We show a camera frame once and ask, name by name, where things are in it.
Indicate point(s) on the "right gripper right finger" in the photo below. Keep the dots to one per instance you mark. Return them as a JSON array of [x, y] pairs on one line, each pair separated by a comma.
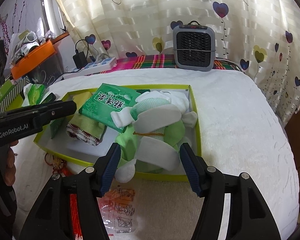
[[249, 217]]

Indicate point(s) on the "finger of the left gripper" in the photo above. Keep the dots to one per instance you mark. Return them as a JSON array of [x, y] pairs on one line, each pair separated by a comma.
[[56, 110]]

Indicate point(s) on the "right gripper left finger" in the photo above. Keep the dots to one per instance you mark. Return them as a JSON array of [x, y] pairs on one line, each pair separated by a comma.
[[49, 217]]

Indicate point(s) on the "green tea packet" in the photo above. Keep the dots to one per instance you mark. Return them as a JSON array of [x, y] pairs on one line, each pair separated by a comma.
[[108, 98], [55, 126]]

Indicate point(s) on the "large yellow sponge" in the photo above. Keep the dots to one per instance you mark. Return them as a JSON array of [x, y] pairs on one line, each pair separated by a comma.
[[81, 98]]

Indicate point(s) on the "green towel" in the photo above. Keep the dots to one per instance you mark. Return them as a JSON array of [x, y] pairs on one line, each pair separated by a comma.
[[85, 129]]

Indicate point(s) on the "red tassel ornament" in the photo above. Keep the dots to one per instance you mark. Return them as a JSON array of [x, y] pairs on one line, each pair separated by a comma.
[[59, 166]]

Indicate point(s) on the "clear plastic snack bag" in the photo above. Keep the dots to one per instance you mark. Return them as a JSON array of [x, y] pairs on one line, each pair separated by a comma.
[[118, 210]]

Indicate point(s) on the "light green cloth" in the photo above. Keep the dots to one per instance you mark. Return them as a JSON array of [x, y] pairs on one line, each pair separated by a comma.
[[149, 153]]

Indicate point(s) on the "white green baby socks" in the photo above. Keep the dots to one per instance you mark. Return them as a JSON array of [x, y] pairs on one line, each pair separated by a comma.
[[150, 115]]

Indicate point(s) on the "yellow green scouring sponge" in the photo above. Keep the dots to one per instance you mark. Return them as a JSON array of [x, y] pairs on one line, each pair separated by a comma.
[[141, 91]]

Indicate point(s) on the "person left hand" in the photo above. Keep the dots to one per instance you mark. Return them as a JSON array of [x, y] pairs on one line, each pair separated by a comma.
[[10, 171]]

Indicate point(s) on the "green tissue pack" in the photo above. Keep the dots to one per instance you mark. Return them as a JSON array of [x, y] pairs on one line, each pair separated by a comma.
[[33, 94]]

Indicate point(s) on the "lime green gift box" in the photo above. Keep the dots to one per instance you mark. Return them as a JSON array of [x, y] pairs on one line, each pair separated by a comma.
[[10, 94]]

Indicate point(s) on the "orange storage bin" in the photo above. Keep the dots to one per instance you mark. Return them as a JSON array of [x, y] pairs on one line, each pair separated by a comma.
[[32, 60]]

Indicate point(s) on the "black charger adapter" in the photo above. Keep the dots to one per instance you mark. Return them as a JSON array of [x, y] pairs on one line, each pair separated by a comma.
[[79, 59]]

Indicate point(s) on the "white blue power strip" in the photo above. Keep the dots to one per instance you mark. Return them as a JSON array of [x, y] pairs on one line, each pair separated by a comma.
[[93, 68]]

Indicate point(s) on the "white towel mat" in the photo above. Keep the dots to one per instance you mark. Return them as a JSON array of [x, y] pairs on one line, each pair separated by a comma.
[[239, 132]]

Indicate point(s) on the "pink plaid cloth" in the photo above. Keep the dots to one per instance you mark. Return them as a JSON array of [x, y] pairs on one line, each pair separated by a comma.
[[133, 61]]

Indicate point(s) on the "grey small heater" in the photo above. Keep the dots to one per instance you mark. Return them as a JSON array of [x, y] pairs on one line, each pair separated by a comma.
[[194, 46]]

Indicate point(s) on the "heart pattern curtain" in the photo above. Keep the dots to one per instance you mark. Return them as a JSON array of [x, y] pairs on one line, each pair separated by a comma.
[[262, 36]]

